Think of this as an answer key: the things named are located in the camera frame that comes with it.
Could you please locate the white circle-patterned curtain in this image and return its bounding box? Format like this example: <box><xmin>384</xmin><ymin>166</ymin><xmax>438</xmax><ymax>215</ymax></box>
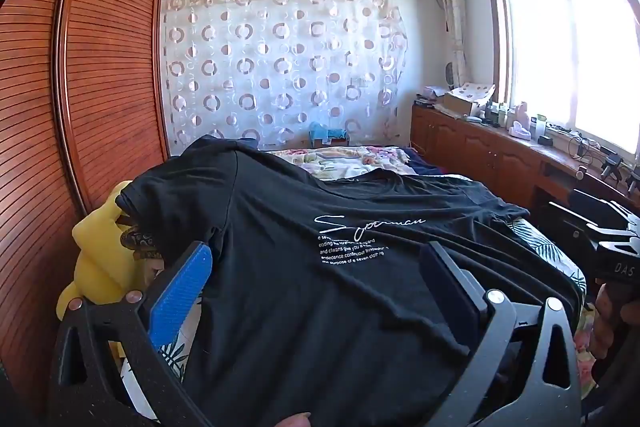
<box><xmin>161</xmin><ymin>0</ymin><xmax>407</xmax><ymax>154</ymax></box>

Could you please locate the blue headboard item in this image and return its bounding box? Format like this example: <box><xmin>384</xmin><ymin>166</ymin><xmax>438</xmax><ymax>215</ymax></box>
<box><xmin>307</xmin><ymin>121</ymin><xmax>349</xmax><ymax>149</ymax></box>

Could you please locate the floral blanket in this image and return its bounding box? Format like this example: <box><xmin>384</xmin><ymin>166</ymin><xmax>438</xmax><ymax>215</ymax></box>
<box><xmin>264</xmin><ymin>146</ymin><xmax>417</xmax><ymax>181</ymax></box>

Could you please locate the person's left hand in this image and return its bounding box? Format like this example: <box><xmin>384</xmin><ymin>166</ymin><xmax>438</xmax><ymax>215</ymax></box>
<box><xmin>277</xmin><ymin>412</ymin><xmax>314</xmax><ymax>427</ymax></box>

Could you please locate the black printed t-shirt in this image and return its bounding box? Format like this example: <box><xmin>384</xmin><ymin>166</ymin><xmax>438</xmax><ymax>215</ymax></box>
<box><xmin>116</xmin><ymin>136</ymin><xmax>587</xmax><ymax>427</ymax></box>

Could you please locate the yellow plush toy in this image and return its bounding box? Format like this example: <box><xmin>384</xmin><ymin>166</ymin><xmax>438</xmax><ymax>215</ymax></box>
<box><xmin>56</xmin><ymin>181</ymin><xmax>166</xmax><ymax>350</ymax></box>

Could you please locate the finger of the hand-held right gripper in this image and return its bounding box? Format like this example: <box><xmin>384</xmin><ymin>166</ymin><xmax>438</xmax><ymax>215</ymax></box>
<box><xmin>546</xmin><ymin>201</ymin><xmax>607</xmax><ymax>254</ymax></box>
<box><xmin>571</xmin><ymin>188</ymin><xmax>640</xmax><ymax>233</ymax></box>

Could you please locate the long wooden cabinet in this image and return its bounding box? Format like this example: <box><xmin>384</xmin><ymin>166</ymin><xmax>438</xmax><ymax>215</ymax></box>
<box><xmin>410</xmin><ymin>100</ymin><xmax>640</xmax><ymax>220</ymax></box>

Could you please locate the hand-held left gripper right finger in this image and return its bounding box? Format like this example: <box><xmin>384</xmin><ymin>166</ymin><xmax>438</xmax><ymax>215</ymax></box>
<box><xmin>421</xmin><ymin>241</ymin><xmax>582</xmax><ymax>427</ymax></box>

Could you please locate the navy blue blanket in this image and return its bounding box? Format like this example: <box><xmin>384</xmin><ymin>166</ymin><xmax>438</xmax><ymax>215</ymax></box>
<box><xmin>399</xmin><ymin>147</ymin><xmax>472</xmax><ymax>181</ymax></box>

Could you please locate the person's right hand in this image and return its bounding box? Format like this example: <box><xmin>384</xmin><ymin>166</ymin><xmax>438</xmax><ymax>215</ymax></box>
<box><xmin>592</xmin><ymin>282</ymin><xmax>629</xmax><ymax>358</ymax></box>

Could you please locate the pale window curtain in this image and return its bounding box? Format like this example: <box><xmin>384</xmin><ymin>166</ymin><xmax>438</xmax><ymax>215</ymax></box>
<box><xmin>434</xmin><ymin>0</ymin><xmax>472</xmax><ymax>89</ymax></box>

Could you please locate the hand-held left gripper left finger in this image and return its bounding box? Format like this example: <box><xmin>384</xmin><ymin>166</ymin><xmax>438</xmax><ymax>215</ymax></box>
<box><xmin>50</xmin><ymin>241</ymin><xmax>216</xmax><ymax>427</ymax></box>

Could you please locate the palm leaf blanket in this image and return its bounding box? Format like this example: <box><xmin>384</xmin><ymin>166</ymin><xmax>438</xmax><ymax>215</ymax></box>
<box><xmin>119</xmin><ymin>216</ymin><xmax>589</xmax><ymax>410</ymax></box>

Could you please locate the wooden framed window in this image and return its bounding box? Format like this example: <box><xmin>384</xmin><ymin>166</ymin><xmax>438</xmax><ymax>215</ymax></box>
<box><xmin>481</xmin><ymin>0</ymin><xmax>640</xmax><ymax>170</ymax></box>

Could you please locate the cardboard box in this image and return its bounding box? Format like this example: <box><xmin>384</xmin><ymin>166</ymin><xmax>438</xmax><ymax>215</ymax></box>
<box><xmin>444</xmin><ymin>83</ymin><xmax>497</xmax><ymax>116</ymax></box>

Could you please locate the patterned cushion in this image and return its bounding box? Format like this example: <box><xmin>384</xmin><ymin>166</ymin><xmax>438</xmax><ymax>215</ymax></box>
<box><xmin>119</xmin><ymin>226</ymin><xmax>163</xmax><ymax>259</ymax></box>

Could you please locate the wooden louvered wardrobe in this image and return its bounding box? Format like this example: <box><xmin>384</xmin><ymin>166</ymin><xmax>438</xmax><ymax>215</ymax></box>
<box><xmin>0</xmin><ymin>0</ymin><xmax>171</xmax><ymax>403</ymax></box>

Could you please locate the white figurine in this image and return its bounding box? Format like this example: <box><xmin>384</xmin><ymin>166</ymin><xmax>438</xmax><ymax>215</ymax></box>
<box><xmin>509</xmin><ymin>101</ymin><xmax>532</xmax><ymax>139</ymax></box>

